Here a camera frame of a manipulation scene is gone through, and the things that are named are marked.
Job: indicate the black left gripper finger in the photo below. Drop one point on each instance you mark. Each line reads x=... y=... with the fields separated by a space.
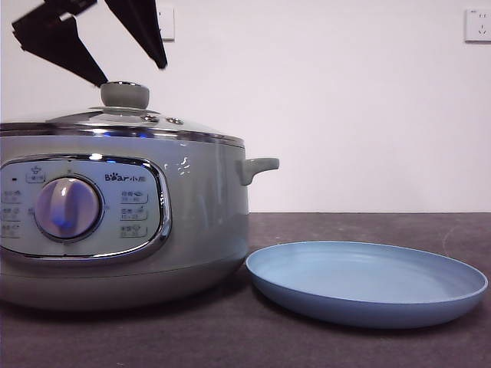
x=63 y=44
x=144 y=27

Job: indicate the glass lid with green knob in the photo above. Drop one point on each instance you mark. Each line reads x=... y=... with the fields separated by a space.
x=124 y=96

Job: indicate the pale green electric steamer pot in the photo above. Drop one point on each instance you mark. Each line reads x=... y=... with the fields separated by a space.
x=203 y=214

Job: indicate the blue round plate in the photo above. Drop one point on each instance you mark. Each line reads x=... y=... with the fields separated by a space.
x=364 y=276

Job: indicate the white wall socket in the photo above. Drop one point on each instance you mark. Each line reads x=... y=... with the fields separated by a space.
x=169 y=27
x=478 y=25

